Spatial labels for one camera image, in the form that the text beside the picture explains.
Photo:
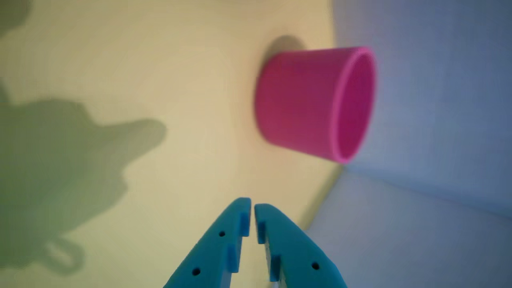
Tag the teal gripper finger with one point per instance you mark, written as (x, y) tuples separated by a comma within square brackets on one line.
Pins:
[(212, 252), (296, 260)]

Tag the cardboard box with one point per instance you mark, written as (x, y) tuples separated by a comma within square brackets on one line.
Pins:
[(420, 220)]

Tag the pink round cup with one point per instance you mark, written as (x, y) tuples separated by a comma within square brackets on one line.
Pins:
[(300, 104)]

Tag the yellow paper mat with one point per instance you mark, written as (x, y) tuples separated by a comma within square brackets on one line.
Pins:
[(180, 60)]

